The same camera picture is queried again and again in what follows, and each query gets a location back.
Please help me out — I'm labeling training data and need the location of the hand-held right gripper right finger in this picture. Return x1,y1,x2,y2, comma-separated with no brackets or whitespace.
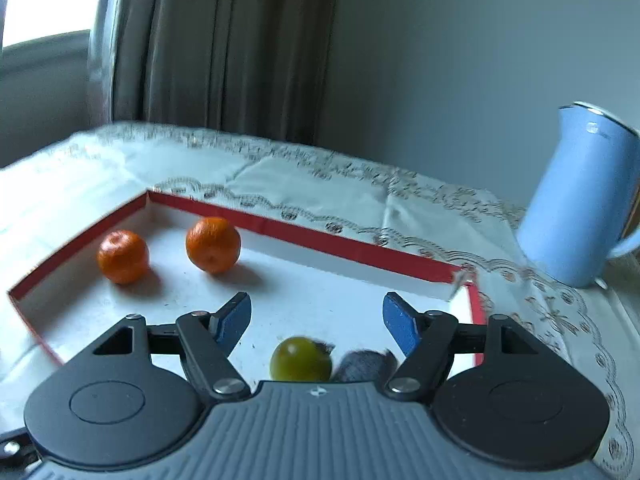
382,291,551,402

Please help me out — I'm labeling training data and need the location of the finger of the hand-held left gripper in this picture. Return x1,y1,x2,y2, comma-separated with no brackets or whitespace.
0,427,38,471

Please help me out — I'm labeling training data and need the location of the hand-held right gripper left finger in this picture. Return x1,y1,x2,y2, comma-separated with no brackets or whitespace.
92,291,252,403

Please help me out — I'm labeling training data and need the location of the dark purple sugarcane piece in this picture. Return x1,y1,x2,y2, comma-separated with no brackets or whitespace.
332,347,398,383

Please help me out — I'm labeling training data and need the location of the green tomato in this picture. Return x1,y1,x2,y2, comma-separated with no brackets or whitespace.
270,336,333,383

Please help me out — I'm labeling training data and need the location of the red cardboard tray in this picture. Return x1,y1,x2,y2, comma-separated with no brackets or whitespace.
7,187,487,386

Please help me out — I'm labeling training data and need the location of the orange tangerine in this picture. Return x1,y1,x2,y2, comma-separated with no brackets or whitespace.
96,230,150,286
185,216,242,275

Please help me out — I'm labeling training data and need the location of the white embroidered tablecloth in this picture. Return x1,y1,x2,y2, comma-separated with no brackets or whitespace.
0,120,640,480

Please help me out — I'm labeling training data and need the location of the light blue electric kettle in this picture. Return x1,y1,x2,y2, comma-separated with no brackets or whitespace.
515,101,640,289

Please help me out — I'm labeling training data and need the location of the brown patterned curtain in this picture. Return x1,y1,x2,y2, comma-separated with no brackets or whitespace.
87,0,346,146

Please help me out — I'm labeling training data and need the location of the window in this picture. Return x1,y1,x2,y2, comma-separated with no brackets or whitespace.
0,0,116,166

